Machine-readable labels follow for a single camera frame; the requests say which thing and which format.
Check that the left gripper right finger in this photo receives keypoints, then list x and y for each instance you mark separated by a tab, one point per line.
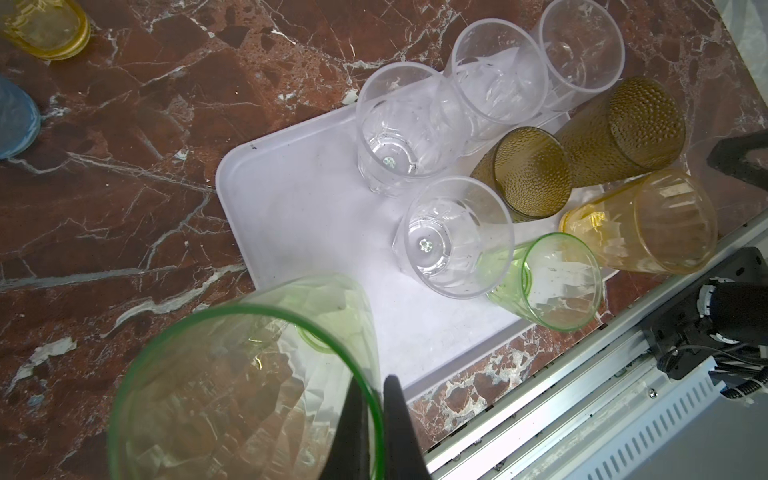
404	460

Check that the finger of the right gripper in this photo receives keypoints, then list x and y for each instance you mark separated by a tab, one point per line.
729	156

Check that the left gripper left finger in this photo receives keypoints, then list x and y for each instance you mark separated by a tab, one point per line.
349	457

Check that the amber faceted cup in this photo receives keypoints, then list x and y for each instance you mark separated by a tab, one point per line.
661	223

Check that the light green plastic cup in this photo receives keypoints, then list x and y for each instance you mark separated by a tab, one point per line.
253	388

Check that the brown olive textured cup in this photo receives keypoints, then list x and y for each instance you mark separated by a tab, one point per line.
634	128

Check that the clear faceted cup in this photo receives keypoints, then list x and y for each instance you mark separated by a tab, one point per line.
583	50

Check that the olive green textured cup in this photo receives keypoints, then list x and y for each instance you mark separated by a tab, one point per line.
528	169

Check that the green cup back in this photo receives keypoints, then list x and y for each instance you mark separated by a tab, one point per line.
554	281

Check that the clear cup back row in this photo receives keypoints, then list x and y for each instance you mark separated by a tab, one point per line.
456	238

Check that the lilac plastic tray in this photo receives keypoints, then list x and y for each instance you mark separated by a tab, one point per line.
297	206

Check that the grey-blue plastic cup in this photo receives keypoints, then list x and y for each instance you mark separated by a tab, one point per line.
20	120

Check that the yellow plastic cup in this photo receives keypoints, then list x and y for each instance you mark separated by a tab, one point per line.
49	30

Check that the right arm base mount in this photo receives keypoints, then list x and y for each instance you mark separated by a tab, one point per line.
721	316

